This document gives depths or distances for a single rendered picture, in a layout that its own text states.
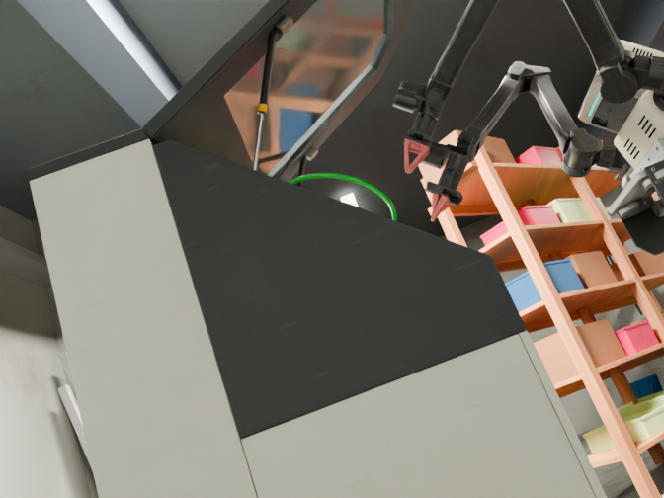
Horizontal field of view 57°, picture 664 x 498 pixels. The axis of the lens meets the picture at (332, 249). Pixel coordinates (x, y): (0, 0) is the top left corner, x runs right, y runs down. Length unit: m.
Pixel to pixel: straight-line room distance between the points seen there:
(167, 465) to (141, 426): 0.09
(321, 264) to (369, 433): 0.34
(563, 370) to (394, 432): 2.52
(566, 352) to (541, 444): 2.41
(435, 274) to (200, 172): 0.54
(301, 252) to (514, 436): 0.53
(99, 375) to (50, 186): 0.44
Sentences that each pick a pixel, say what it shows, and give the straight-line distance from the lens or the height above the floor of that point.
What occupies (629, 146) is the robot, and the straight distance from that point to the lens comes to 1.81.
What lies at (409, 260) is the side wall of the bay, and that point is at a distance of 1.24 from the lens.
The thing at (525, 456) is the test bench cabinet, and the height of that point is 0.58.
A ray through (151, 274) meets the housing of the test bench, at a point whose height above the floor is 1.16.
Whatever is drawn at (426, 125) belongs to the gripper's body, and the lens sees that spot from 1.66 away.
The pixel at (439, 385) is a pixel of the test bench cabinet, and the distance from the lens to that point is 1.20.
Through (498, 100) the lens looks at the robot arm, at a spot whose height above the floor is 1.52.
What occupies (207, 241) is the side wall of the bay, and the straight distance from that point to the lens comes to 1.30.
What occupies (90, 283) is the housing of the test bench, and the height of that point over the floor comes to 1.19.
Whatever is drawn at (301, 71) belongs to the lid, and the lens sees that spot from 1.80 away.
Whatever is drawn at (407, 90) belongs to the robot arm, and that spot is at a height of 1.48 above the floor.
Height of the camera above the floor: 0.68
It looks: 19 degrees up
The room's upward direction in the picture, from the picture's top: 21 degrees counter-clockwise
